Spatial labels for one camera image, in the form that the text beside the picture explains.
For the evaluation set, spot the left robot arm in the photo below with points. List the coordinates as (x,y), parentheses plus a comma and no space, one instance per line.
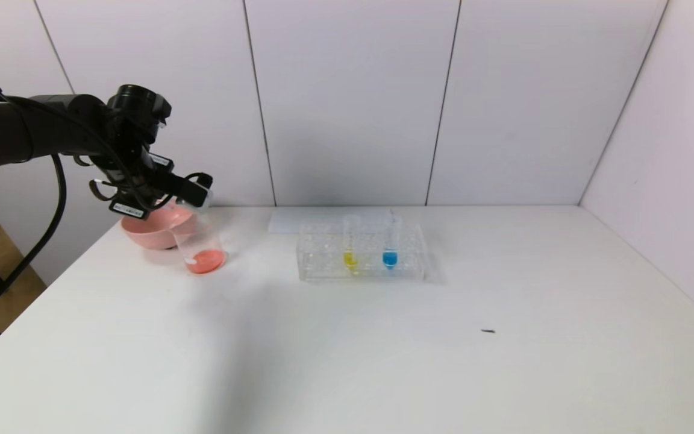
(21,129)

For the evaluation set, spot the clear glass beaker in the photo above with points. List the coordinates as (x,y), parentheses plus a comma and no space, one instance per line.
(205,260)

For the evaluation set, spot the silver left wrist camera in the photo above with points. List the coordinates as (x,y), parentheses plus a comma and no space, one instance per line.
(203,191)

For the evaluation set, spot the test tube with yellow pigment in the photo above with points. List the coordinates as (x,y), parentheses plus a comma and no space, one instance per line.
(350,260)

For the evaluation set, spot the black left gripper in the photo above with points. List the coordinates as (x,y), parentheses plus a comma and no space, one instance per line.
(128,208)

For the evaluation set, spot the clear acrylic test tube rack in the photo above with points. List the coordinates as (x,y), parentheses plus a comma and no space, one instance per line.
(407,253)

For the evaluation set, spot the pink plastic bowl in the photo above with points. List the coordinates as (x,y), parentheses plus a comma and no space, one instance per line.
(151,232)

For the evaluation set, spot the white paper sheet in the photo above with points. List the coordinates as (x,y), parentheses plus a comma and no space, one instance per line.
(287,222)

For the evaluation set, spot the test tube with blue pigment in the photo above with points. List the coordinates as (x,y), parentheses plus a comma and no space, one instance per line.
(390,259)

